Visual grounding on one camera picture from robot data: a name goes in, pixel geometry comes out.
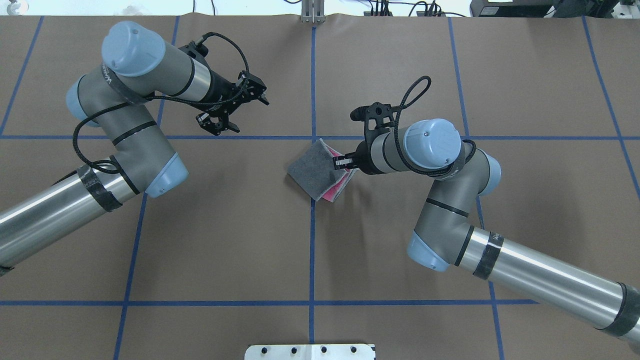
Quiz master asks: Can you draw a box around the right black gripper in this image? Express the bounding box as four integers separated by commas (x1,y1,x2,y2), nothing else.
333,141,373,174

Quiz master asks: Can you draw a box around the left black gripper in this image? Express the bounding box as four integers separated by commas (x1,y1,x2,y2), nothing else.
196,74,270,136

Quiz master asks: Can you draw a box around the pink and grey towel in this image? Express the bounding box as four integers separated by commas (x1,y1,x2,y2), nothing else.
286,138,358,203

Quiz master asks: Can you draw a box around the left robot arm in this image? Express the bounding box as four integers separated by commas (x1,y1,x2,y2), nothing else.
1,20,269,276

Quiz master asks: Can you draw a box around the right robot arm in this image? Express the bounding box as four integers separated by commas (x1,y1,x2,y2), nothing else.
314,119,639,360

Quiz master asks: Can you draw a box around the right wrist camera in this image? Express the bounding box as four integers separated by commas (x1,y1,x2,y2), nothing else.
349,102,396,140

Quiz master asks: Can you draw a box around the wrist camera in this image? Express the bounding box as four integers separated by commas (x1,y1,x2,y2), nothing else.
179,41,210,66
349,102,396,140

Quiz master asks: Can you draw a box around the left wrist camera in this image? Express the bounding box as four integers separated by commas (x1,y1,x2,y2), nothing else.
179,41,210,66

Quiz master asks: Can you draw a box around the aluminium frame post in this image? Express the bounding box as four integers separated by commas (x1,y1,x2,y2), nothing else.
299,0,326,25

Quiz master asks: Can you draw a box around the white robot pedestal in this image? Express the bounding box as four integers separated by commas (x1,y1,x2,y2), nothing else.
244,343,377,360

